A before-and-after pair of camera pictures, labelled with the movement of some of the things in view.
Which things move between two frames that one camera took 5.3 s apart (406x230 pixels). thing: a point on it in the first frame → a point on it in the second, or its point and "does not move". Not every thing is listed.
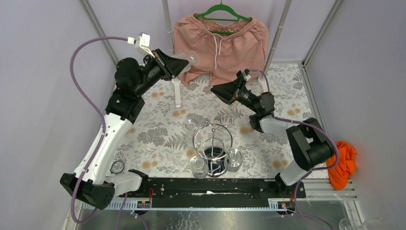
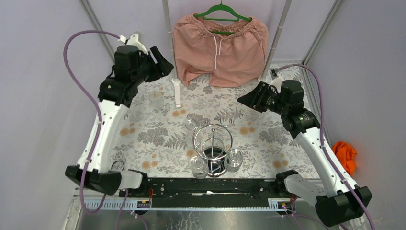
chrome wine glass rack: x=214 y=142 does not move
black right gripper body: x=239 y=94 → x=267 y=99
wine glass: x=193 y=58 → x=156 y=101
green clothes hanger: x=222 y=7 does not move
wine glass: x=199 y=166 does not move
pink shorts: x=224 y=49 does not move
